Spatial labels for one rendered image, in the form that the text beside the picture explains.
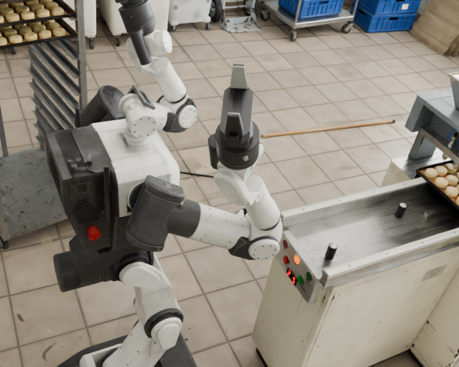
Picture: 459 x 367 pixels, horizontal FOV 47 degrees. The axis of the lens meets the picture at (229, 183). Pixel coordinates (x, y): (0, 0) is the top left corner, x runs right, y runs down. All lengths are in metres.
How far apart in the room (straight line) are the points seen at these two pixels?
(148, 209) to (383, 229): 1.14
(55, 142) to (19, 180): 1.82
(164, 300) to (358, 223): 0.80
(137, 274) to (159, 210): 0.45
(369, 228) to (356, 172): 1.76
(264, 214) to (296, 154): 2.61
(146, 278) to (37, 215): 1.42
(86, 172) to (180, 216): 0.25
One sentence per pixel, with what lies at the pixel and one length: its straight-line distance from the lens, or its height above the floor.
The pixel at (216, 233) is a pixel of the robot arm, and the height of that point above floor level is 1.28.
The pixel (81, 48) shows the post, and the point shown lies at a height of 1.09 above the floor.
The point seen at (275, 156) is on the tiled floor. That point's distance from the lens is 3.76.
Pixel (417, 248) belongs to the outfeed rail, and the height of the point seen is 0.90.
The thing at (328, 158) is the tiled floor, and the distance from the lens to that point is 3.88.
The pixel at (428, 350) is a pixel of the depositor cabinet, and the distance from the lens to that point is 2.69.
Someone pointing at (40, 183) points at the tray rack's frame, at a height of 0.15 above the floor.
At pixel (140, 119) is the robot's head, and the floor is 1.47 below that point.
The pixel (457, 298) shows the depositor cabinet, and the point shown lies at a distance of 2.44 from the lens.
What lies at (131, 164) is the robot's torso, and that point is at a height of 1.37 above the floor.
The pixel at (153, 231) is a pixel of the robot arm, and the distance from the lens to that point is 1.21.
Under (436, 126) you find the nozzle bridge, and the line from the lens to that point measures 2.41.
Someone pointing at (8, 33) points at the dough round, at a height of 1.15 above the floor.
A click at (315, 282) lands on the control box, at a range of 1.86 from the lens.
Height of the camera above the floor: 2.17
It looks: 39 degrees down
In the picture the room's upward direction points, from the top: 10 degrees clockwise
